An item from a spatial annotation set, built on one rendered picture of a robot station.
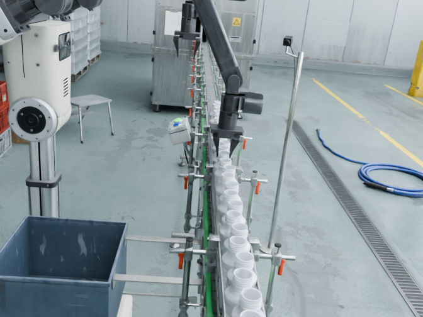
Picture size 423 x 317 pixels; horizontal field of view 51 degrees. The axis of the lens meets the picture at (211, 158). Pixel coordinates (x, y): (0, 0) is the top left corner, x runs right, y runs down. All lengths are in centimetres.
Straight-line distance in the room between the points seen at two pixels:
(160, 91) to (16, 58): 471
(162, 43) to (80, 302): 511
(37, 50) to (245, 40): 474
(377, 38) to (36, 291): 1172
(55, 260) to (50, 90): 55
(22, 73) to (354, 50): 1113
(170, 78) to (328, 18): 661
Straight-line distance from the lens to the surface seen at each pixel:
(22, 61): 157
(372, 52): 1246
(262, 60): 1175
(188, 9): 177
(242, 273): 87
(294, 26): 1182
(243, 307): 81
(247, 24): 608
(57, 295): 122
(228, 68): 133
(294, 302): 277
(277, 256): 107
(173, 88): 618
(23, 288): 124
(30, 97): 160
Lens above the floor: 165
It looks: 20 degrees down
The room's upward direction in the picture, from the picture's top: 6 degrees clockwise
